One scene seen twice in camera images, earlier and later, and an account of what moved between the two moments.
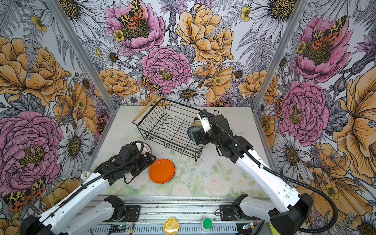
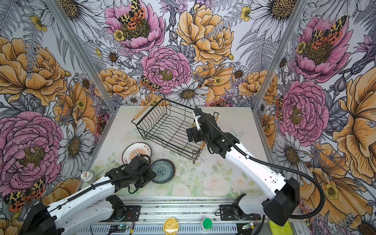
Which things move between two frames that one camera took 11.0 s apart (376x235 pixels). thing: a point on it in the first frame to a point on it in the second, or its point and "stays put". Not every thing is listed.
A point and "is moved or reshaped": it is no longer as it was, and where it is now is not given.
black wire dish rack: [166, 123] stays put
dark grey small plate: [191, 131] is moved or reshaped
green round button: [207, 224] stays put
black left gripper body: [139, 165] to [141, 179]
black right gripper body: [207, 137] stays put
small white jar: [84, 175] stays put
